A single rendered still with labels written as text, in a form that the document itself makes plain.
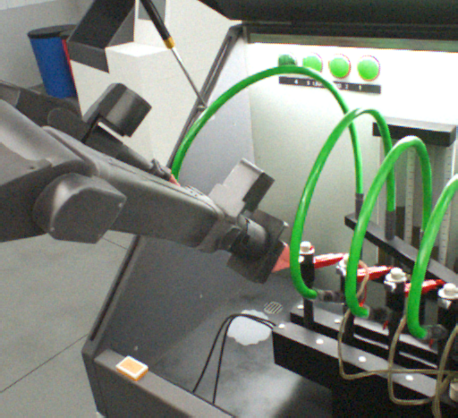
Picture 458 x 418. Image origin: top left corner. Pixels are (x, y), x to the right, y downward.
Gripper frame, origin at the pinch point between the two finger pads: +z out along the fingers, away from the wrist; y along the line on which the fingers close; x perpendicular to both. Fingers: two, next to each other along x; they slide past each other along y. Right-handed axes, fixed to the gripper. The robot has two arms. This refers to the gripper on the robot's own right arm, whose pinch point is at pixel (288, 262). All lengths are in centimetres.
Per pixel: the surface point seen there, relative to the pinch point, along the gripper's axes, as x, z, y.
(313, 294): -10.3, -4.2, -2.1
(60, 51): 577, 167, 78
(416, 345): -16.3, 19.0, -1.6
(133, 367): 15.6, -4.3, -29.4
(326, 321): -0.7, 16.8, -6.1
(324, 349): -5.5, 12.8, -10.0
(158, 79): 254, 109, 59
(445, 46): -5.1, 2.8, 43.4
